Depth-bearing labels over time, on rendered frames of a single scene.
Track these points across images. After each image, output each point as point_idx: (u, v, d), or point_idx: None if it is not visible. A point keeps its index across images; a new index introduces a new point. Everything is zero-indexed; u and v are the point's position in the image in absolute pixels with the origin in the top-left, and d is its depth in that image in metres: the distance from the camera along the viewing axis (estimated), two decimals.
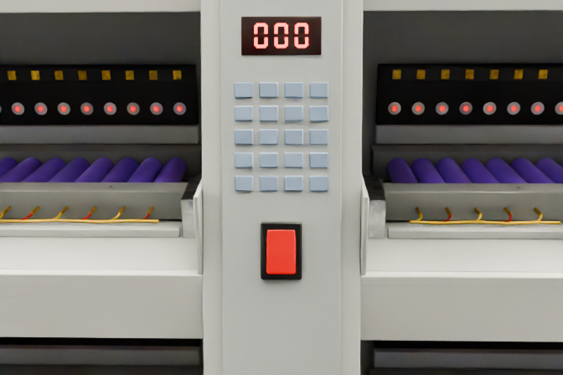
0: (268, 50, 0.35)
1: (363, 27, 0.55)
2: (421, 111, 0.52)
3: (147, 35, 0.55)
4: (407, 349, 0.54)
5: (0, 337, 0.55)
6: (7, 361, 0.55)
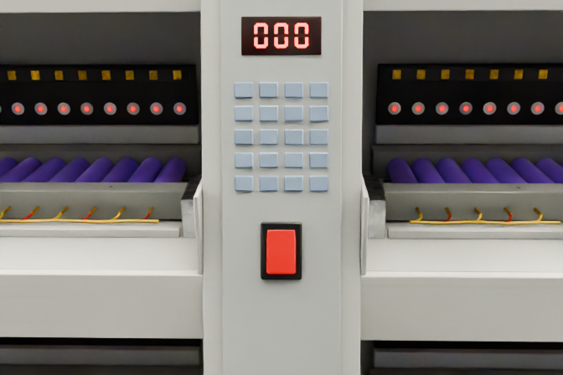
0: (268, 50, 0.35)
1: (363, 27, 0.55)
2: (421, 111, 0.52)
3: (147, 35, 0.55)
4: (407, 349, 0.54)
5: (0, 337, 0.55)
6: (7, 361, 0.55)
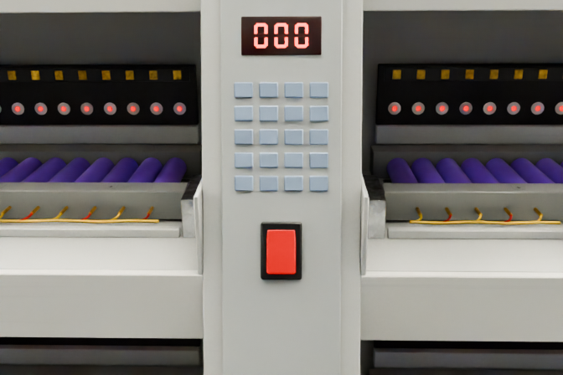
0: (268, 50, 0.35)
1: (363, 27, 0.55)
2: (421, 111, 0.52)
3: (147, 35, 0.55)
4: (407, 349, 0.54)
5: (0, 337, 0.55)
6: (7, 361, 0.55)
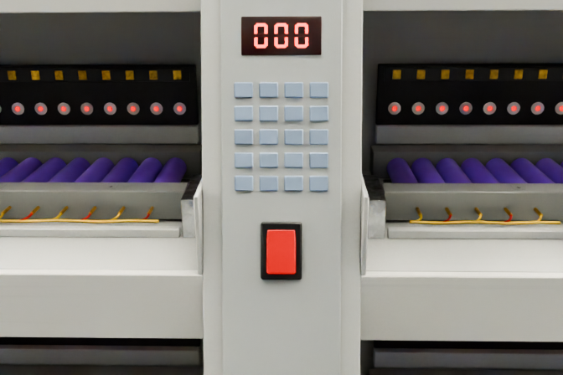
0: (268, 50, 0.35)
1: (363, 27, 0.55)
2: (421, 111, 0.52)
3: (147, 35, 0.55)
4: (407, 349, 0.54)
5: (0, 337, 0.55)
6: (7, 361, 0.55)
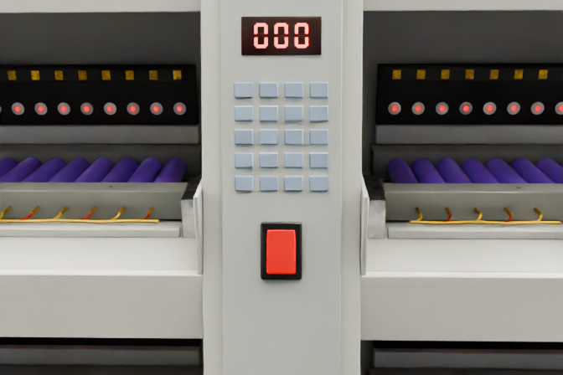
0: (268, 50, 0.35)
1: (363, 27, 0.55)
2: (421, 111, 0.52)
3: (147, 35, 0.55)
4: (407, 349, 0.54)
5: (0, 337, 0.55)
6: (7, 361, 0.55)
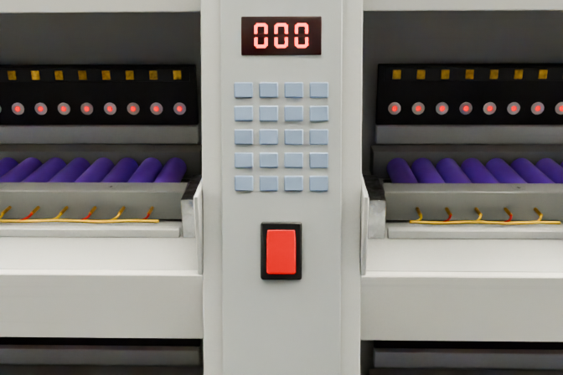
0: (268, 50, 0.35)
1: (363, 27, 0.55)
2: (421, 111, 0.52)
3: (147, 35, 0.55)
4: (407, 349, 0.54)
5: (0, 337, 0.55)
6: (7, 361, 0.55)
